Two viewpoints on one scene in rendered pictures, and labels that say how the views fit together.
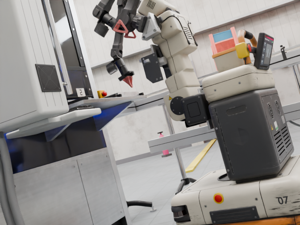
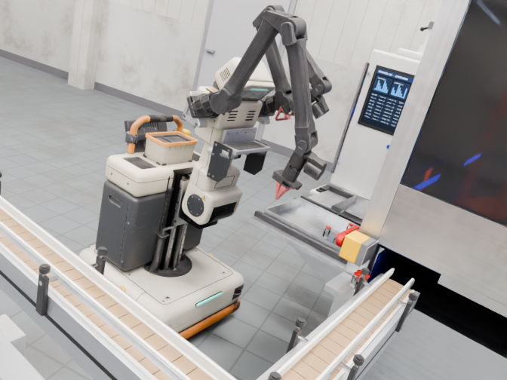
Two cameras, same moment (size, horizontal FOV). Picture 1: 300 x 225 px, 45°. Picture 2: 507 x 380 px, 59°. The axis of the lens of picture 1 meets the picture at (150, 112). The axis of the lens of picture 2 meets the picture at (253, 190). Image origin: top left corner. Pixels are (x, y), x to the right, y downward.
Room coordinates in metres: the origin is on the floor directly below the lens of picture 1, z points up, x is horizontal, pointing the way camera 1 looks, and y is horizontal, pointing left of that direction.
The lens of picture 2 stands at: (3.99, 0.08, 1.54)
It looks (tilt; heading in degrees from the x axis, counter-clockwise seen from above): 20 degrees down; 184
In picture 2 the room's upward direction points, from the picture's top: 15 degrees clockwise
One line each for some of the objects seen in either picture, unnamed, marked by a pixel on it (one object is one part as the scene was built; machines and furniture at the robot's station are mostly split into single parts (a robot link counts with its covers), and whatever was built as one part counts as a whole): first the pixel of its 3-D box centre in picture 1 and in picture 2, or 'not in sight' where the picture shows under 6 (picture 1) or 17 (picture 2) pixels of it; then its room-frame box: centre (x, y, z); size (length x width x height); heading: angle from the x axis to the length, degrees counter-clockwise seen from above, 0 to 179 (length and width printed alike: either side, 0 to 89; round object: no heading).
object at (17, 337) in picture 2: not in sight; (6, 338); (2.98, -0.58, 0.50); 0.12 x 0.05 x 0.09; 62
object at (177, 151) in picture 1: (175, 143); not in sight; (3.29, -0.15, 0.46); 0.09 x 0.09 x 0.77; 62
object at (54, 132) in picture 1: (67, 123); not in sight; (2.06, 0.48, 0.80); 0.34 x 0.03 x 0.13; 62
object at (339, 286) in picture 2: not in sight; (354, 291); (2.78, 0.37, 0.87); 0.14 x 0.13 x 0.02; 62
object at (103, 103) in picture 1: (89, 108); (345, 226); (2.28, 0.37, 0.87); 0.70 x 0.48 x 0.02; 152
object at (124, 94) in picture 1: (108, 101); (319, 225); (2.42, 0.25, 0.90); 0.34 x 0.26 x 0.04; 62
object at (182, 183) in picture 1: (186, 185); not in sight; (3.29, -0.15, 0.07); 0.50 x 0.08 x 0.14; 152
